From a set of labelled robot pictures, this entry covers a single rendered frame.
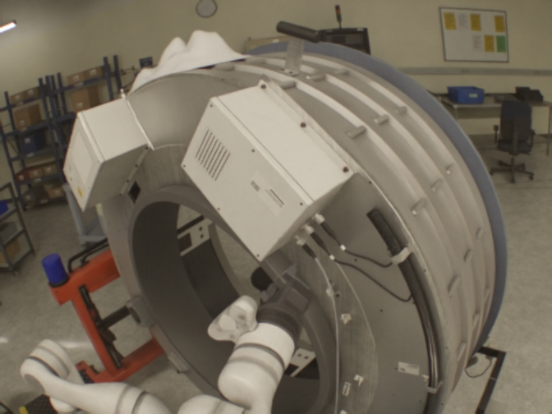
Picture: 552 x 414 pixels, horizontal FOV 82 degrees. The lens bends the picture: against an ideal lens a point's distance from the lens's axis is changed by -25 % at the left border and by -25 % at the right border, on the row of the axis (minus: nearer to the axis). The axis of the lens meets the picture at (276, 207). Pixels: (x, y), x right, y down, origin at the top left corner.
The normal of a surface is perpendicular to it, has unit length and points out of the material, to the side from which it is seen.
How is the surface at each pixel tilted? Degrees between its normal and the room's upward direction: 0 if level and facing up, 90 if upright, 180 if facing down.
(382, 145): 68
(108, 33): 90
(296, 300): 47
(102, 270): 90
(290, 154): 43
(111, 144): 55
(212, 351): 33
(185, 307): 63
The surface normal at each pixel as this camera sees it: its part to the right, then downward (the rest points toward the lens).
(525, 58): 0.00, 0.40
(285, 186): -0.63, 0.39
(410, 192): 0.52, -0.44
